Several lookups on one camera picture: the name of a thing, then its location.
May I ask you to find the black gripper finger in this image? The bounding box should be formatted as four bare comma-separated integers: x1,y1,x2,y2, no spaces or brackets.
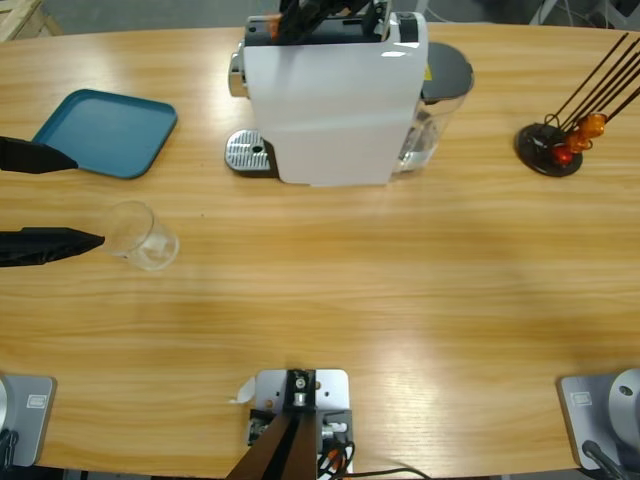
0,227,106,269
277,0,321,45
312,0,369,26
0,137,80,175

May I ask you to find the grey coffee machine lever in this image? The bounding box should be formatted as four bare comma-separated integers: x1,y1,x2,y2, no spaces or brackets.
367,0,391,40

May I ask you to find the clear glass cup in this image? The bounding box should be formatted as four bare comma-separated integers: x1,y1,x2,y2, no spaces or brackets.
94,200,181,273

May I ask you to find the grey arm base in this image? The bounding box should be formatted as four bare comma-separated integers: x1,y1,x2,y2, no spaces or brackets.
0,374,58,469
557,368,640,472

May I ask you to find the white capsule coffee machine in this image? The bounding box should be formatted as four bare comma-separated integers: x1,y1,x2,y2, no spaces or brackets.
227,12,429,189

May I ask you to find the teal plastic tray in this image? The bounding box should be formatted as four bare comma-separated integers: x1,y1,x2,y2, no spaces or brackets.
30,88,179,181

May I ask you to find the clear water tank dark lid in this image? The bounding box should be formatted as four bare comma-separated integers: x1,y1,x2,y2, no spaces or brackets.
394,42,475,181

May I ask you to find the metal drip tray grate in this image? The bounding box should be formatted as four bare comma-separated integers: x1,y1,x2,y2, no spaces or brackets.
223,128,279,179

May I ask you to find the wooden pallet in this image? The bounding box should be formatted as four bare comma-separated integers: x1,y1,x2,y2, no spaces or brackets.
0,0,65,44

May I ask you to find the black capsule holder with rods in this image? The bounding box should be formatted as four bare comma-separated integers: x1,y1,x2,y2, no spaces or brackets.
513,32,640,179

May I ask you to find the white tape scrap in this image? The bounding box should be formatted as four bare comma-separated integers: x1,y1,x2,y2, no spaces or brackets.
228,377,257,405

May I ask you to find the black base cable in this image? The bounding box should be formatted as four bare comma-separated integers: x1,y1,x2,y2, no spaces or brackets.
582,439,629,480
0,428,20,466

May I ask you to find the white metal frame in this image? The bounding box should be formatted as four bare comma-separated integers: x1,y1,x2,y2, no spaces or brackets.
530,0,560,25

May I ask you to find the dark brown camera post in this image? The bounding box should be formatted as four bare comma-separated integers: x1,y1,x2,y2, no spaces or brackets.
224,368,319,480

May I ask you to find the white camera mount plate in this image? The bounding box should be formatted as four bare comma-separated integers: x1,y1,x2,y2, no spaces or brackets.
254,368,351,475

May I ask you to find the black bracket with bolts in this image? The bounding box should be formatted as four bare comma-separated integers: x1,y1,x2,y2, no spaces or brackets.
248,407,354,447

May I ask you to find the orange cable connector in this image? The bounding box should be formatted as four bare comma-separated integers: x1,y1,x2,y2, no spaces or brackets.
319,444,354,474

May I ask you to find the black power cable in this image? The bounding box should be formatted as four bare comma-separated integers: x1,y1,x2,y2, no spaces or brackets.
349,467,434,480

